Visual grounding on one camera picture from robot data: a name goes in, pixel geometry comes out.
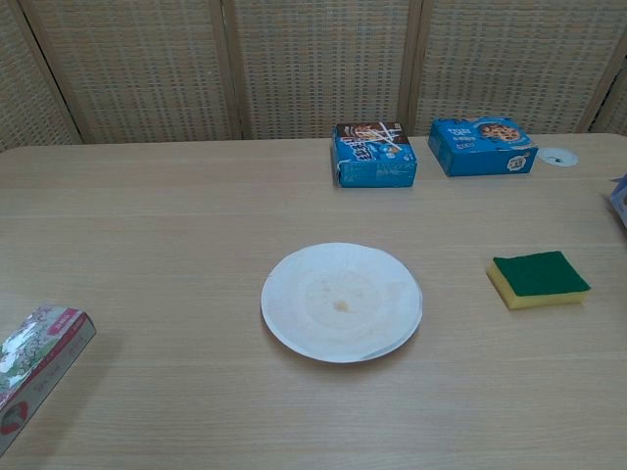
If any blue chocolate stick snack box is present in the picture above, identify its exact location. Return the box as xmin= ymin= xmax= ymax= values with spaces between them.
xmin=330 ymin=121 xmax=419 ymax=190

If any floral printed paper box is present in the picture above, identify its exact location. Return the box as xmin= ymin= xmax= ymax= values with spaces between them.
xmin=0 ymin=304 xmax=97 ymax=456

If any white round table grommet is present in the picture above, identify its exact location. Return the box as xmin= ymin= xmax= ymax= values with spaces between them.
xmin=536 ymin=147 xmax=580 ymax=168

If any yellow green sponge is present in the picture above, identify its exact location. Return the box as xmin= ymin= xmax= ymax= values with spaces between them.
xmin=486 ymin=250 xmax=592 ymax=311

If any woven wooden folding screen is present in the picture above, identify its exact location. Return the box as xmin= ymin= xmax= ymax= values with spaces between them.
xmin=0 ymin=0 xmax=627 ymax=153

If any white round plate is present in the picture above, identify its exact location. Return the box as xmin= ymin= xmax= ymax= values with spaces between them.
xmin=261 ymin=242 xmax=424 ymax=364

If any blue chocolate chip cookie box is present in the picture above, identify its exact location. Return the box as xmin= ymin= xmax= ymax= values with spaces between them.
xmin=427 ymin=116 xmax=539 ymax=178

